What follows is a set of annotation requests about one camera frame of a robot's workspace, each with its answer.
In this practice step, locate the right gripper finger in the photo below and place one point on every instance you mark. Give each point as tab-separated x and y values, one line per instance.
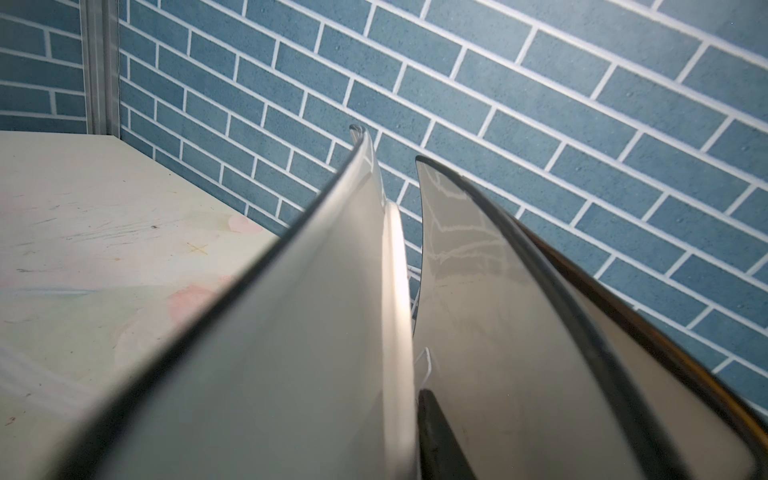
441	456

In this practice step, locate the white square plate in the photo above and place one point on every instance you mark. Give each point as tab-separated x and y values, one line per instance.
303	369
528	384

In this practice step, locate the floral black square plate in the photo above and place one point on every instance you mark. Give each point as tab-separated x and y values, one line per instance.
716	434

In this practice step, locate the white wire dish rack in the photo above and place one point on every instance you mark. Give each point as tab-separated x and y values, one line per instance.
422	355

